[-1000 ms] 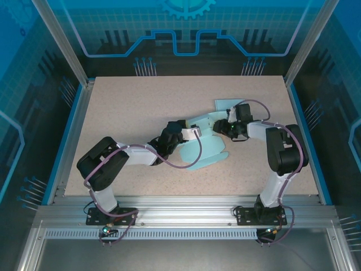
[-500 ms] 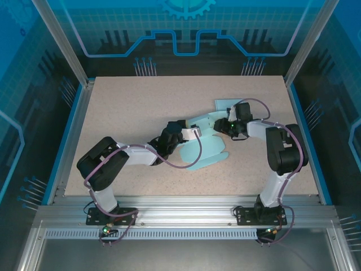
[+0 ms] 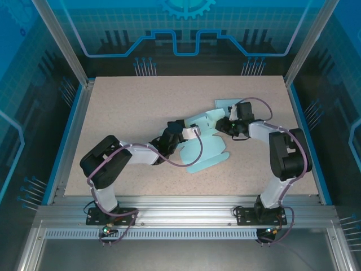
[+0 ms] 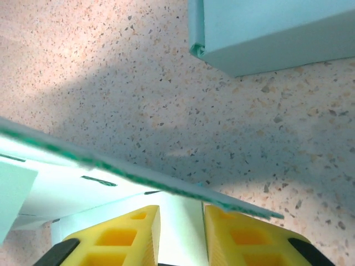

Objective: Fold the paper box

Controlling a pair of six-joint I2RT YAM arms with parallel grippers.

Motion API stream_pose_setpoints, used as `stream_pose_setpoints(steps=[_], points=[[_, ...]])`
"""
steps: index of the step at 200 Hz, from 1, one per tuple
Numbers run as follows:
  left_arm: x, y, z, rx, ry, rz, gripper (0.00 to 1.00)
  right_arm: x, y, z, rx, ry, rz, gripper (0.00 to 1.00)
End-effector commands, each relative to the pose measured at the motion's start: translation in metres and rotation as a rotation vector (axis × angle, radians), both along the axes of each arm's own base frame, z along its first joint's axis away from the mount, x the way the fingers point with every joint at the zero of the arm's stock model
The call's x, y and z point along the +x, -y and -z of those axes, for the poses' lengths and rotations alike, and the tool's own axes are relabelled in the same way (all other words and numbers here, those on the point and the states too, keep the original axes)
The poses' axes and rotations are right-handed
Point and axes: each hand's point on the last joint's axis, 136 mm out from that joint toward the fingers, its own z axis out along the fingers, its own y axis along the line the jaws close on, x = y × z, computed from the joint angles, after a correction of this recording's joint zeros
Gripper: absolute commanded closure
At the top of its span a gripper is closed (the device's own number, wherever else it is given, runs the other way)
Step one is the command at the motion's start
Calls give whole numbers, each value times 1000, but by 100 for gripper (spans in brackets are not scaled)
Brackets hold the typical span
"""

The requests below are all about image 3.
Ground light blue paper box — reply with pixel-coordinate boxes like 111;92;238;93
214;98;246;111
179;108;231;174

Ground blue table edge strip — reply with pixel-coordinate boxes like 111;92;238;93
287;82;333;206
42;83;85;206

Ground grey metal bottom panel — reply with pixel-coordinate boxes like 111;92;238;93
36;239;338;271

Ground aluminium mounting rail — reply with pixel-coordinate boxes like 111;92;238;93
36;194;338;228

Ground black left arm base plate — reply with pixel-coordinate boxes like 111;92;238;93
86;207;138;226

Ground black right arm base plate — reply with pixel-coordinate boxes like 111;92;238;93
235;207;288;226

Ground aluminium frame post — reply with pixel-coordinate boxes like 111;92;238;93
30;0;96;87
283;0;341;86

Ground slotted grey cable duct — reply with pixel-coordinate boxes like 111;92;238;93
45;228;259;241

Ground aluminium lower frame bar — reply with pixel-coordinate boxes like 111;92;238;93
327;227;352;271
15;227;47;271

